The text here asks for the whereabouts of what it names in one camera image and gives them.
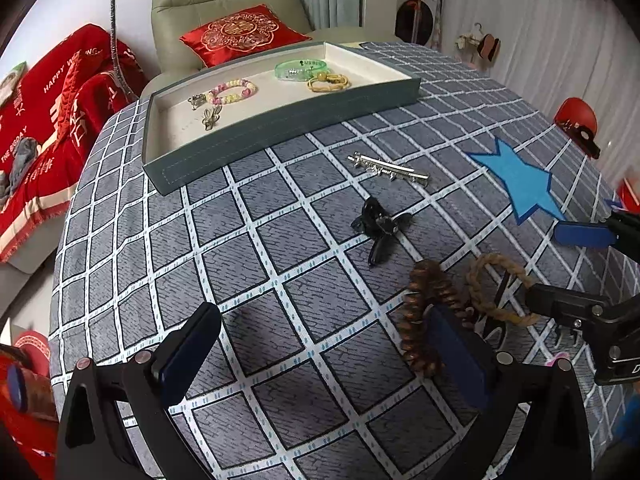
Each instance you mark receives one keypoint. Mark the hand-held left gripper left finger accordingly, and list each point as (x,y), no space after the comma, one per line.
(187,355)

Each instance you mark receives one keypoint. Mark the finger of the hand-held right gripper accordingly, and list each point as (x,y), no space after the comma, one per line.
(565,302)
(582,235)

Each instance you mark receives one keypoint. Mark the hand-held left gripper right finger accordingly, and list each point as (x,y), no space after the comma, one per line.
(462,360)

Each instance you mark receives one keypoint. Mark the black hair claw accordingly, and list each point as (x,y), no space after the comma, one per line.
(382,225)

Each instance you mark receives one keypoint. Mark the silver hair clip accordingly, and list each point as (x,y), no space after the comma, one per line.
(390,170)

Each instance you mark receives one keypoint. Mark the small silver bow clip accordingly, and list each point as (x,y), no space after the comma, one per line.
(211,119)

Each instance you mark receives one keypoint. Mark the grey jewelry tray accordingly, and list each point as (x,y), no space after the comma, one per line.
(280,125)

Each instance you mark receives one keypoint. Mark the green translucent bangle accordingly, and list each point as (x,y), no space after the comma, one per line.
(300,69)

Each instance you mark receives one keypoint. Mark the red plastic stool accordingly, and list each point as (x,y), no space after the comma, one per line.
(575,115)

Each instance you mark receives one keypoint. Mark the grey checked tablecloth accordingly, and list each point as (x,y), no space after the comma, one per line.
(300,285)

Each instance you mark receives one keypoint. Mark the brown jar with blue lid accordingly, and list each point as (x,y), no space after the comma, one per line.
(37,395)

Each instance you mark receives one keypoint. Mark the grey sofa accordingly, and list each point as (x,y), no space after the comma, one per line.
(30,260)

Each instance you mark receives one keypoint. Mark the red box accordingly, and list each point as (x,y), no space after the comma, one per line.
(20,440)

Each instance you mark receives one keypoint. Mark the white sheer curtain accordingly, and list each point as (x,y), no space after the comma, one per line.
(550,35)

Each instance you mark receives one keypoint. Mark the slipper rack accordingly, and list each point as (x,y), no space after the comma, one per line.
(482,45)

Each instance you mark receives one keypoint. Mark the grey cloth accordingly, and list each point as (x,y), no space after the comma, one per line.
(20,165)

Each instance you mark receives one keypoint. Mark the red tasselled cushion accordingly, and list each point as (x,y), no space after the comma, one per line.
(82,110)

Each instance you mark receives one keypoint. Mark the red printed blanket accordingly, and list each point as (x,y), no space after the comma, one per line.
(45,125)

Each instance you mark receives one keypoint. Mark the white washing machine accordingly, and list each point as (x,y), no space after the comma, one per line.
(417,15)

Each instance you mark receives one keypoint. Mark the photo print pillow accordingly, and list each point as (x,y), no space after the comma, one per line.
(11,85)

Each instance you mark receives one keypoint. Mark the red embroidered cushion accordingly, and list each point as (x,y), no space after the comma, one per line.
(242,32)

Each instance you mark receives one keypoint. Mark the phone holder pole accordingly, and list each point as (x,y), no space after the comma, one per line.
(116,35)

